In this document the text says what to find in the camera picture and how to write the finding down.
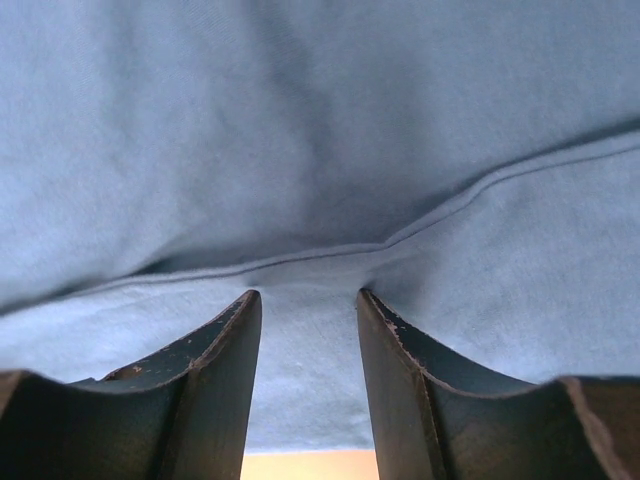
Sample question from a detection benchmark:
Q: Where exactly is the blue t shirt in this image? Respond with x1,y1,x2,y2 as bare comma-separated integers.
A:
1,1,639,452

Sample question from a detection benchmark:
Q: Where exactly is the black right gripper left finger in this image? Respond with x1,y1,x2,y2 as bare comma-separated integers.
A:
1,290,262,479

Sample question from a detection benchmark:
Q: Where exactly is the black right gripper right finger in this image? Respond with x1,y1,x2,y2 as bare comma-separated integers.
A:
357,290,639,479

